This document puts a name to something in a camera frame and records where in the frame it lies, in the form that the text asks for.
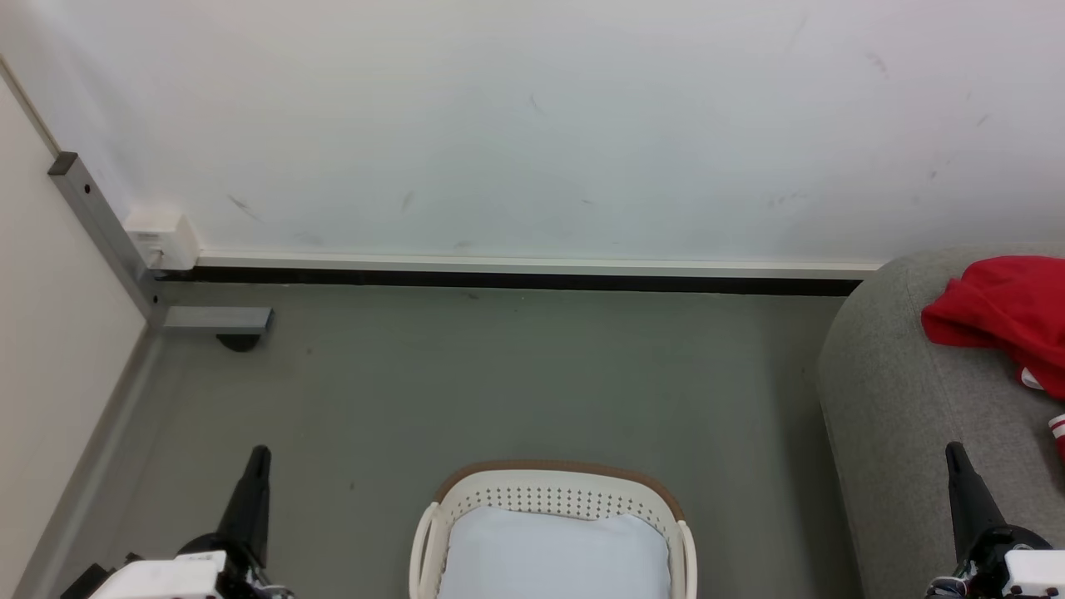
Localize white laundry basket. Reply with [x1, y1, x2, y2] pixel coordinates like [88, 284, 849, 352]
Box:
[407, 459, 699, 599]

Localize grey metal post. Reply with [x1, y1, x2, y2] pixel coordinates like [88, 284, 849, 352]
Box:
[47, 151, 169, 330]

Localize white black baseboard strip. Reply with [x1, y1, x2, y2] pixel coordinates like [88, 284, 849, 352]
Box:
[155, 253, 884, 298]

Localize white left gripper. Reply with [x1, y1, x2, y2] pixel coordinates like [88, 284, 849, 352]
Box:
[60, 444, 294, 599]

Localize grey fabric sofa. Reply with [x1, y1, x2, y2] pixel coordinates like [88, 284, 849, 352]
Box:
[817, 241, 1065, 599]

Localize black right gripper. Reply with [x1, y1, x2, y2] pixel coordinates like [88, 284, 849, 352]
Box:
[925, 442, 1065, 599]

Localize red clothing with white stripes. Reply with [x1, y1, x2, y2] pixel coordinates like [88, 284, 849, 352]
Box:
[920, 255, 1065, 463]

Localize white wall outlet box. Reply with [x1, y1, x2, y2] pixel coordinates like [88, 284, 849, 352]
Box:
[123, 209, 201, 272]

